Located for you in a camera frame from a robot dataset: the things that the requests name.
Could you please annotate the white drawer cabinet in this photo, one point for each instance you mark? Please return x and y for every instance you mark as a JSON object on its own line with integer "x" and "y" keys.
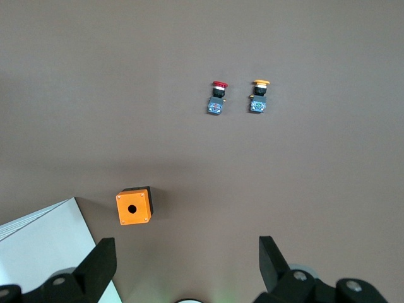
{"x": 38, "y": 246}

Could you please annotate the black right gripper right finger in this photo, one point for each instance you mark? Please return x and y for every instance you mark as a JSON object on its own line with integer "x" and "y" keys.
{"x": 274, "y": 268}

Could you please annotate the yellow mushroom push button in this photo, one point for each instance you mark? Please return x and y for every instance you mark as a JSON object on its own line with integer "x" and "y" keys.
{"x": 259, "y": 101}

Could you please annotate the orange button enclosure box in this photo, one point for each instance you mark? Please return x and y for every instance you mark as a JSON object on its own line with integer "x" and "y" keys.
{"x": 132, "y": 208}

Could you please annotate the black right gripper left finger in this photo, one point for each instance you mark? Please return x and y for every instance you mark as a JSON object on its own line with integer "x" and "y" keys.
{"x": 94, "y": 268}

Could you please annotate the brown table cover sheet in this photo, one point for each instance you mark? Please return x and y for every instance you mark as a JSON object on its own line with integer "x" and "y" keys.
{"x": 202, "y": 47}

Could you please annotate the red mushroom push button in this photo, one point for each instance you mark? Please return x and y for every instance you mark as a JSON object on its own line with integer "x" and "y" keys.
{"x": 217, "y": 101}

